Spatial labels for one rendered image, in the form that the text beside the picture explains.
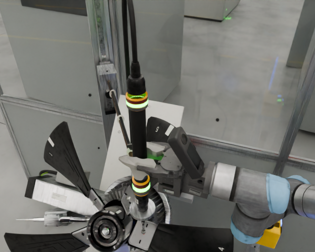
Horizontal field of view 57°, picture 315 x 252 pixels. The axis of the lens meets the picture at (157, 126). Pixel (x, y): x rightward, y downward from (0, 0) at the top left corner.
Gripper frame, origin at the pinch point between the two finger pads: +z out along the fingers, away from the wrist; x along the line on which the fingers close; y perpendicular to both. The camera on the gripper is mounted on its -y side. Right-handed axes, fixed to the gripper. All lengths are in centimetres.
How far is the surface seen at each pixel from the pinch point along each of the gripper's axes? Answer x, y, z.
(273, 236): 21, 45, -42
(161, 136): 18.1, 9.2, -2.3
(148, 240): -1.8, 32.0, -5.1
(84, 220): 2.3, 39.4, 19.5
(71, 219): 1.6, 40.3, 24.3
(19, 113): 70, 62, 111
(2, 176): 80, 151, 170
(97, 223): -4.3, 27.0, 9.3
